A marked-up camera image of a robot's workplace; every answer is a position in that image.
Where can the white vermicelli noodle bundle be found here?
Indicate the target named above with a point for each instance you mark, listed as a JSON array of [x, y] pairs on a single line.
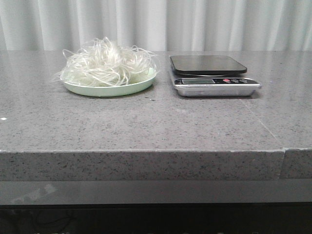
[[104, 63]]

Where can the silver digital kitchen scale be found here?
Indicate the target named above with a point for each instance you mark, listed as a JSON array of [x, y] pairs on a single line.
[[210, 76]]

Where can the light green round plate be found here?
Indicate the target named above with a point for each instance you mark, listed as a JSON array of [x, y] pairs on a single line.
[[139, 85]]

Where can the white pleated curtain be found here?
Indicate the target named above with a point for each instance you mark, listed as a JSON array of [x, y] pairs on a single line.
[[158, 25]]

